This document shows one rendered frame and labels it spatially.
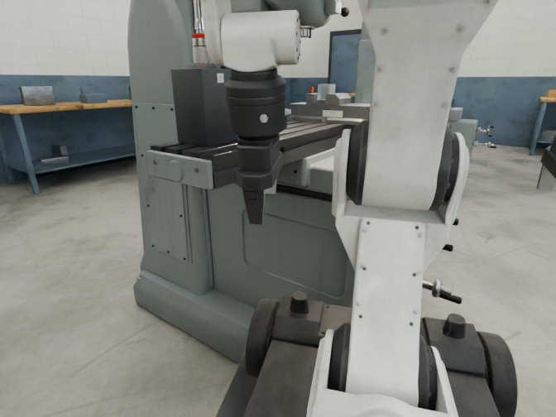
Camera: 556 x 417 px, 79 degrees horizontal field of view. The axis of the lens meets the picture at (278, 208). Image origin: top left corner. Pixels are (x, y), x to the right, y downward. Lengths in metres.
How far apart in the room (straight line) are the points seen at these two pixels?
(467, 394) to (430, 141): 0.52
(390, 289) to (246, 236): 0.93
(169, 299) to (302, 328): 1.04
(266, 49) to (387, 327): 0.44
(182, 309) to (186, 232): 0.37
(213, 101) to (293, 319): 0.57
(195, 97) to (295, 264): 0.72
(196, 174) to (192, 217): 0.72
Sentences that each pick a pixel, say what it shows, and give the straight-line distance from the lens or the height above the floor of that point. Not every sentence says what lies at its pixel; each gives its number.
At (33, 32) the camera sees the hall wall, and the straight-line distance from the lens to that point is 5.30.
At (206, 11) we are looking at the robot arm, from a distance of 0.50.
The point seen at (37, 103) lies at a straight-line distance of 4.66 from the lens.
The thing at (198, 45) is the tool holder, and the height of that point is 1.22.
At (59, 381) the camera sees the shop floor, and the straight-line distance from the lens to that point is 1.77.
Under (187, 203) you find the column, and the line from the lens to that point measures 1.51.
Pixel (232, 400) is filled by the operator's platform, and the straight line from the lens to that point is 0.97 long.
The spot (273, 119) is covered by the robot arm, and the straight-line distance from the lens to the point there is 0.49.
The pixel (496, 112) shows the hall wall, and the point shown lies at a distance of 7.63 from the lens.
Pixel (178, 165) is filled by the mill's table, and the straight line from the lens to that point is 0.86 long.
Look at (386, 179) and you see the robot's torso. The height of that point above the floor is 1.00.
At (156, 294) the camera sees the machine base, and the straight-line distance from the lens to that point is 1.84.
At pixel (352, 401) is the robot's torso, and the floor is 0.74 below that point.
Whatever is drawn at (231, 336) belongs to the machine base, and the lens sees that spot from 1.53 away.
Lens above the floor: 1.14
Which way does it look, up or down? 21 degrees down
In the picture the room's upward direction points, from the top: straight up
